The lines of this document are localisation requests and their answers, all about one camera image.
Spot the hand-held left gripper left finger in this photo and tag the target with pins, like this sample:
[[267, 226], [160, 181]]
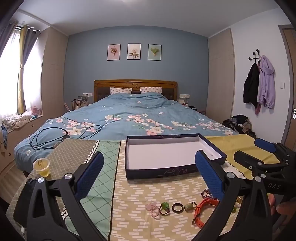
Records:
[[90, 176]]

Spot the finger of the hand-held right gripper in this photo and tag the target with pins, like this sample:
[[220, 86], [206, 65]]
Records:
[[265, 145], [251, 160]]

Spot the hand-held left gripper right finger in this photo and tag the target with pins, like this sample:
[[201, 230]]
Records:
[[208, 173]]

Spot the orange smart watch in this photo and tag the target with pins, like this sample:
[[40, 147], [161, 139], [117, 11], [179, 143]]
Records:
[[204, 207]]

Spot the dark blue cardboard box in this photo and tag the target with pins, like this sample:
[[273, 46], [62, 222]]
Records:
[[172, 155]]

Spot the yellow patterned bangle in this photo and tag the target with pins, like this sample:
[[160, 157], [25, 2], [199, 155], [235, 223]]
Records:
[[240, 200]]

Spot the person's right hand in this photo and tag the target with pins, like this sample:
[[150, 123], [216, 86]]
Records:
[[285, 209]]

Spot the pile of dark clothes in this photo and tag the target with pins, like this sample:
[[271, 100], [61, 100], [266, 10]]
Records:
[[240, 124]]

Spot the plastic cup of yellow liquid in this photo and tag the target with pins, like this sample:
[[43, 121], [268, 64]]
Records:
[[42, 167]]

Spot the patchwork tablecloth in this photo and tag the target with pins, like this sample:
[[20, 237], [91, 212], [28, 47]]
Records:
[[136, 199]]

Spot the black jacket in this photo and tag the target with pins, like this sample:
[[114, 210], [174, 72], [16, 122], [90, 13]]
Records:
[[251, 83]]

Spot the purple jacket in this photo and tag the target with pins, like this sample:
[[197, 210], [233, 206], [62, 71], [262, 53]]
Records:
[[266, 81]]

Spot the blue floral duvet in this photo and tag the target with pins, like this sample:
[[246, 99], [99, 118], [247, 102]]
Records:
[[129, 115]]

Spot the beige wardrobe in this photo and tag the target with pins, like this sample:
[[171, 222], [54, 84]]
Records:
[[54, 76], [220, 74]]

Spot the pink desk fan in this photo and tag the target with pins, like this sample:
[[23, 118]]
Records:
[[35, 111]]

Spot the dotted white pillow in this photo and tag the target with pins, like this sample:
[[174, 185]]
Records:
[[120, 90], [150, 89]]

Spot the pile of light clothes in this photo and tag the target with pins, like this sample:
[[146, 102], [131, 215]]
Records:
[[16, 121]]

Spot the wooden bed headboard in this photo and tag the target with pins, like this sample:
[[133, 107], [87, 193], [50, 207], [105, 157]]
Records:
[[115, 84]]

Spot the pink flower framed picture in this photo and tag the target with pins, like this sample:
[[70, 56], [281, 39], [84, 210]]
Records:
[[114, 52]]

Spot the grey and yellow curtain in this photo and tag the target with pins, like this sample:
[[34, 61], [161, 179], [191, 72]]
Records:
[[23, 69]]

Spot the white flower framed picture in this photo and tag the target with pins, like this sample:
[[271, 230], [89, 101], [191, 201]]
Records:
[[134, 51]]

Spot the green leaf framed picture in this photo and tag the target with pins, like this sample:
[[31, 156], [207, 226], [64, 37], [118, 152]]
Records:
[[154, 52]]

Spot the white light switch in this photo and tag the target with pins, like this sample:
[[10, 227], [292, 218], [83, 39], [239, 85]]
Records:
[[281, 85]]

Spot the white wall socket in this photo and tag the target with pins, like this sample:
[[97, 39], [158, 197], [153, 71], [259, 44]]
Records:
[[88, 94], [184, 95]]

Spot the black wall coat hook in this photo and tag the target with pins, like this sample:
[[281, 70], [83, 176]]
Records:
[[254, 56]]

